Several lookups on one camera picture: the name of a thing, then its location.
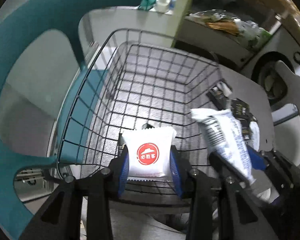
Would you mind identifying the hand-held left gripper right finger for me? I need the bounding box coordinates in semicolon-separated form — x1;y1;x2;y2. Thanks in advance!
169;145;278;240

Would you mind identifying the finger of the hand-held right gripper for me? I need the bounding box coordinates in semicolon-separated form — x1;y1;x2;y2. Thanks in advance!
209;151;268;205
246;145;300;200

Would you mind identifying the black packet with gold print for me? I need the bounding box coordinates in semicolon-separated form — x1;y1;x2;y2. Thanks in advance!
229;98;259;140

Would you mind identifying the white packet with blue print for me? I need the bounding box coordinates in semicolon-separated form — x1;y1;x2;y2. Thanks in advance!
191;108;256;184

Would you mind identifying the white sachet with red logo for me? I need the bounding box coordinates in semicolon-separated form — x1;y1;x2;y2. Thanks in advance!
120;126;177;182

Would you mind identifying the small black packet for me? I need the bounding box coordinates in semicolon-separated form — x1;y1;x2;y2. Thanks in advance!
206;86;228;110

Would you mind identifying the small white packet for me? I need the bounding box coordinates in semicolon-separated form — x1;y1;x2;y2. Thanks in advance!
217;81;232;97

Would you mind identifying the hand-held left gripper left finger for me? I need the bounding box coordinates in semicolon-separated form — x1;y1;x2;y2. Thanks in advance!
19;145;130;240

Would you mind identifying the teal plastic chair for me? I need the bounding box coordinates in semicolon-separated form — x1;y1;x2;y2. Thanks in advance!
0;0;144;240

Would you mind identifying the black wire basket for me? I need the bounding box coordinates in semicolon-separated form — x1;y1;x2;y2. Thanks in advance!
55;28;224;208

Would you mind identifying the cream shelf unit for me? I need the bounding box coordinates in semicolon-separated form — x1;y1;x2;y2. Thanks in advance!
172;0;283;70

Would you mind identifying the pile of plastic bags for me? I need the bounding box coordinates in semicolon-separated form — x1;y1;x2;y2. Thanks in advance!
187;9;273;49

